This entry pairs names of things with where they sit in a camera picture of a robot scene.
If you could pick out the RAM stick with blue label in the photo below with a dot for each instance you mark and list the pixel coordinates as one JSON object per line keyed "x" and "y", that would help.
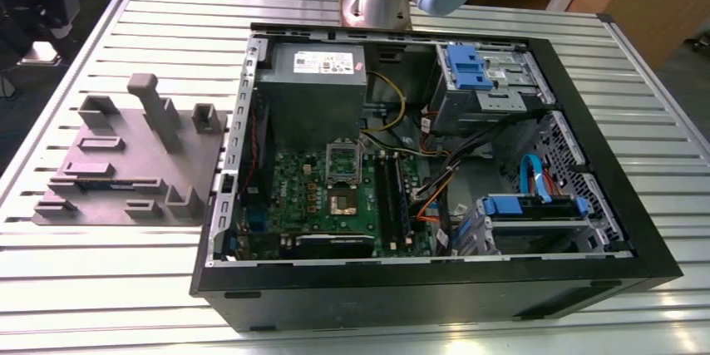
{"x": 105, "y": 185}

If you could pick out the grey parts rack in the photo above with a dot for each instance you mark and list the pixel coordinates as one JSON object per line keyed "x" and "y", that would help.
{"x": 139, "y": 188}

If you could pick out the grey power supply unit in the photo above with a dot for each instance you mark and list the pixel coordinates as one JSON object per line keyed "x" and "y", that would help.
{"x": 310, "y": 105}

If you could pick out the blue expansion slot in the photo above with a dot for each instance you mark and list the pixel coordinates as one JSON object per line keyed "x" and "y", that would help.
{"x": 258, "y": 222}

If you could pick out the green motherboard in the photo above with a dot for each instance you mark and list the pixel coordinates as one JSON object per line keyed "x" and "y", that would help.
{"x": 338, "y": 226}

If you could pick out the black RAM slot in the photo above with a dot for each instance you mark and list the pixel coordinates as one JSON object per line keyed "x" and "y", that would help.
{"x": 398, "y": 197}
{"x": 404, "y": 197}
{"x": 380, "y": 197}
{"x": 387, "y": 197}

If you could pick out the black graphics card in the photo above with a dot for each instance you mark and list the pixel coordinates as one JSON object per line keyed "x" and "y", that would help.
{"x": 332, "y": 245}

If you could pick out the metal drive cage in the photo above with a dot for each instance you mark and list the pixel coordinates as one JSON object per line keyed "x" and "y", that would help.
{"x": 499, "y": 101}

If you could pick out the black PC case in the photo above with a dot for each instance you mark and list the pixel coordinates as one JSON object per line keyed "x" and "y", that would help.
{"x": 388, "y": 301}

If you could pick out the black disk blue carrier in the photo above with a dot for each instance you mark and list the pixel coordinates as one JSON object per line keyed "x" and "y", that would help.
{"x": 502, "y": 206}

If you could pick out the metal disk bay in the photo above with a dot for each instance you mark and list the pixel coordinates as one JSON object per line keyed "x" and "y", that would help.
{"x": 533, "y": 224}

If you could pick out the blue plastic drive bracket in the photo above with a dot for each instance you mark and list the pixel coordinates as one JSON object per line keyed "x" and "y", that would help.
{"x": 469, "y": 68}

